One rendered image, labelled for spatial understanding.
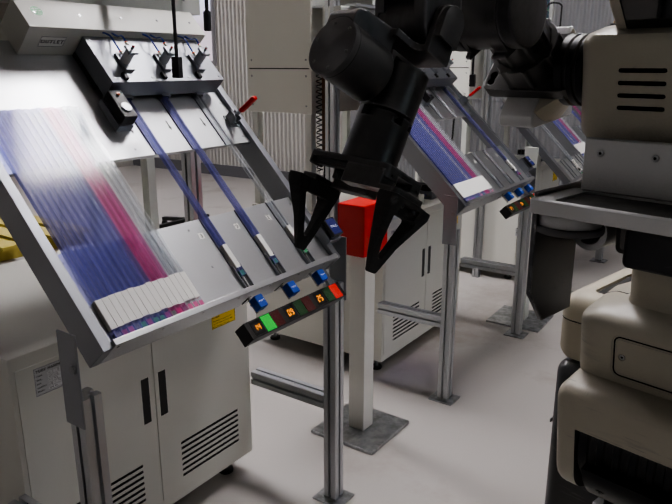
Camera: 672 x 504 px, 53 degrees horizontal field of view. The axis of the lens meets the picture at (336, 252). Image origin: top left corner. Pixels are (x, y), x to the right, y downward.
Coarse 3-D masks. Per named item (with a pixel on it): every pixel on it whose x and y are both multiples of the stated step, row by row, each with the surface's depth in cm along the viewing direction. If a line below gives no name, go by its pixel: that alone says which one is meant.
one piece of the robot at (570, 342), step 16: (624, 272) 123; (592, 288) 114; (608, 288) 115; (576, 304) 112; (576, 320) 112; (576, 336) 113; (576, 352) 113; (560, 368) 117; (576, 368) 115; (560, 384) 117; (560, 480) 120; (560, 496) 121; (576, 496) 118; (592, 496) 116
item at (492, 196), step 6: (522, 180) 269; (528, 180) 273; (510, 186) 258; (516, 186) 265; (492, 192) 244; (498, 192) 247; (504, 192) 257; (480, 198) 235; (486, 198) 241; (492, 198) 250; (498, 198) 261; (468, 204) 228; (474, 204) 235; (480, 204) 244; (468, 210) 237
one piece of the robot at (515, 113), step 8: (560, 32) 86; (568, 32) 85; (504, 104) 87; (512, 104) 86; (520, 104) 85; (528, 104) 84; (536, 104) 83; (504, 112) 86; (512, 112) 85; (520, 112) 84; (528, 112) 84; (568, 112) 89; (504, 120) 86; (512, 120) 85; (520, 120) 84; (528, 120) 83; (536, 120) 84
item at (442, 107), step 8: (440, 88) 284; (448, 88) 290; (440, 96) 279; (448, 96) 284; (456, 96) 290; (432, 104) 267; (440, 104) 273; (448, 104) 278; (432, 112) 263; (440, 112) 268; (448, 112) 273; (456, 112) 278; (440, 120) 265
